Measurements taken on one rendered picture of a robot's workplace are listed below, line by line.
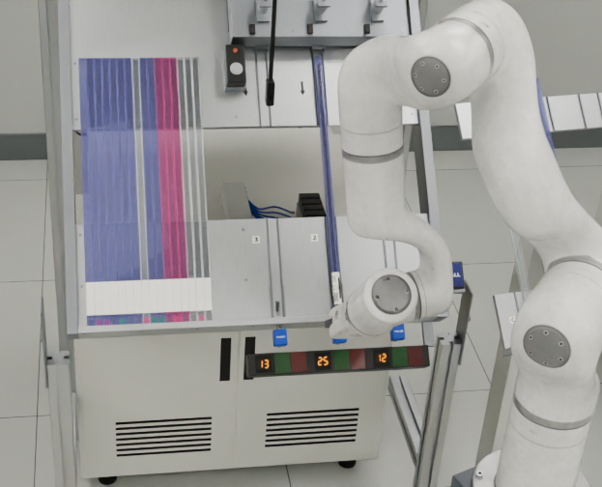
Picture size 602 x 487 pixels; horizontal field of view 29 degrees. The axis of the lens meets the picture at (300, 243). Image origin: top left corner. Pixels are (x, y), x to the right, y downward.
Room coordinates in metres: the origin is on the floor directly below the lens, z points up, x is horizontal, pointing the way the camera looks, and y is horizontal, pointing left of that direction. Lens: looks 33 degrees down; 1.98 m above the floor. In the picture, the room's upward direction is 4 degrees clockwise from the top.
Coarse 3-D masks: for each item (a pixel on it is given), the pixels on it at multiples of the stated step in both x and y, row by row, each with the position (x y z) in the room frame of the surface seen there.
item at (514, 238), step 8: (512, 232) 1.83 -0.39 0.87; (512, 240) 1.82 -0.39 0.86; (512, 248) 1.81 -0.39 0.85; (520, 248) 1.81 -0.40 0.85; (520, 256) 1.80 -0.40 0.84; (520, 264) 1.79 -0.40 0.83; (520, 272) 1.78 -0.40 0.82; (520, 280) 1.77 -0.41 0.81; (528, 280) 1.77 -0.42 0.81; (528, 288) 1.76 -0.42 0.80
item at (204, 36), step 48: (96, 0) 2.09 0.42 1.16; (144, 0) 2.11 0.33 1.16; (192, 0) 2.13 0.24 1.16; (96, 48) 2.02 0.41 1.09; (144, 48) 2.04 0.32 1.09; (192, 48) 2.06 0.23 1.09; (288, 48) 2.09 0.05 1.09; (336, 48) 2.11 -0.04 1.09; (240, 96) 2.01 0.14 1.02; (288, 96) 2.02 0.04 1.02; (336, 96) 2.04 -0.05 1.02
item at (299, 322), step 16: (224, 320) 1.68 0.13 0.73; (240, 320) 1.68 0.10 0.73; (256, 320) 1.69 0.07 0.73; (272, 320) 1.69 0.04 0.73; (288, 320) 1.70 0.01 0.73; (304, 320) 1.70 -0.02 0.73; (320, 320) 1.71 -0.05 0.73; (416, 320) 1.77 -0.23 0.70; (432, 320) 1.78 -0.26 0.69; (80, 336) 1.65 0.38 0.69; (96, 336) 1.66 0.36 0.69; (112, 336) 1.67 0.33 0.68
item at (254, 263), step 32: (224, 224) 1.82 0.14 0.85; (256, 224) 1.83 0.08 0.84; (288, 224) 1.84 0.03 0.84; (320, 224) 1.85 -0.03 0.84; (224, 256) 1.78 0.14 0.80; (256, 256) 1.79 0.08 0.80; (288, 256) 1.80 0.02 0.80; (320, 256) 1.81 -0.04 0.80; (352, 256) 1.82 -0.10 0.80; (384, 256) 1.83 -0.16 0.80; (416, 256) 1.84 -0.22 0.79; (224, 288) 1.74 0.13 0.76; (256, 288) 1.75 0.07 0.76; (288, 288) 1.76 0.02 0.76; (320, 288) 1.77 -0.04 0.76; (352, 288) 1.78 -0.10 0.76
